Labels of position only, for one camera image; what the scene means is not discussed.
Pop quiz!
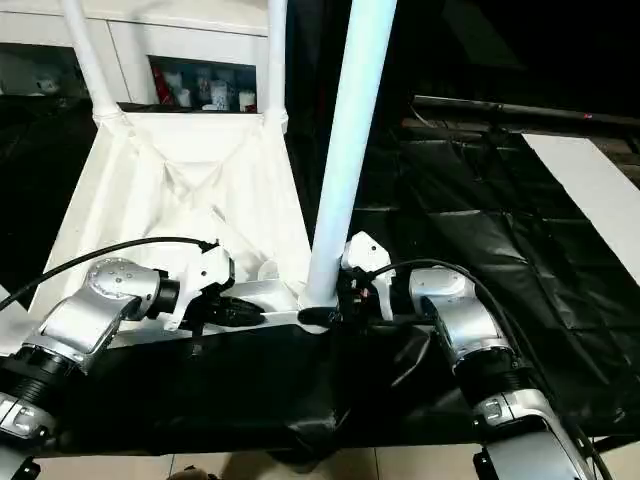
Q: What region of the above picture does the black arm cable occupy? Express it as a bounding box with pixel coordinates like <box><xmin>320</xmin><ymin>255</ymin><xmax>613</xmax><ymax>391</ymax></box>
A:
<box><xmin>0</xmin><ymin>237</ymin><xmax>221</xmax><ymax>309</ymax></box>
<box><xmin>369</xmin><ymin>258</ymin><xmax>611</xmax><ymax>480</ymax></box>

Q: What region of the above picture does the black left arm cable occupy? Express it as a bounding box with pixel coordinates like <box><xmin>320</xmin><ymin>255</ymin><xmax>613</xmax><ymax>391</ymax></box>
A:
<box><xmin>0</xmin><ymin>237</ymin><xmax>221</xmax><ymax>309</ymax></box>

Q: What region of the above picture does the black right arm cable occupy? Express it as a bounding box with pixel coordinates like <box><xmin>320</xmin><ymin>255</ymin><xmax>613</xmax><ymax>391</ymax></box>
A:
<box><xmin>369</xmin><ymin>258</ymin><xmax>611</xmax><ymax>480</ymax></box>

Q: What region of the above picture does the white cabinet with glass doors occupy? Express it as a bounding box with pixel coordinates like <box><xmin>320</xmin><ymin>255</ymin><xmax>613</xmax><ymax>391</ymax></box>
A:
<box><xmin>0</xmin><ymin>0</ymin><xmax>274</xmax><ymax>112</ymax></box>

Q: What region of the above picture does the white flat board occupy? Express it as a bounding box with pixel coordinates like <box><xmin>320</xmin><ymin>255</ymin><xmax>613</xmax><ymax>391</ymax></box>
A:
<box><xmin>522</xmin><ymin>132</ymin><xmax>640</xmax><ymax>274</ymax></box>

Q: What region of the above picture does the black work mat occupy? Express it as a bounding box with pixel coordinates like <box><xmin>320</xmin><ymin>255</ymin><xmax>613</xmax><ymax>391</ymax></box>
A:
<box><xmin>0</xmin><ymin>94</ymin><xmax>640</xmax><ymax>464</ymax></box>

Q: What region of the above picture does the white plastic table top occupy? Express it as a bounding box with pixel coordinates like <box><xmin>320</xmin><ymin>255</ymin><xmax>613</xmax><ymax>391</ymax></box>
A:
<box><xmin>0</xmin><ymin>109</ymin><xmax>331</xmax><ymax>351</ymax></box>

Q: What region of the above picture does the black metal rod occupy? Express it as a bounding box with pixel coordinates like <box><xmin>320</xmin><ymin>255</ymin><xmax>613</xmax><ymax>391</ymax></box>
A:
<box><xmin>412</xmin><ymin>95</ymin><xmax>640</xmax><ymax>132</ymax></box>

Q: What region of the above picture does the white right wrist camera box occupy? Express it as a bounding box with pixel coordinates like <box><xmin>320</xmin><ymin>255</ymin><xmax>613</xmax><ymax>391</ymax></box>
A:
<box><xmin>341</xmin><ymin>231</ymin><xmax>396</xmax><ymax>321</ymax></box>

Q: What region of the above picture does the black metal table strut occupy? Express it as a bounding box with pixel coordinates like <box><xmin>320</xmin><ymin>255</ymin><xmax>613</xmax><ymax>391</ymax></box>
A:
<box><xmin>592</xmin><ymin>434</ymin><xmax>640</xmax><ymax>451</ymax></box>

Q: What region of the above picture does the black case with yellow label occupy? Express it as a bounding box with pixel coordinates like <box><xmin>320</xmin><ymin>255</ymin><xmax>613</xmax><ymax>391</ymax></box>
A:
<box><xmin>284</xmin><ymin>0</ymin><xmax>416</xmax><ymax>131</ymax></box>

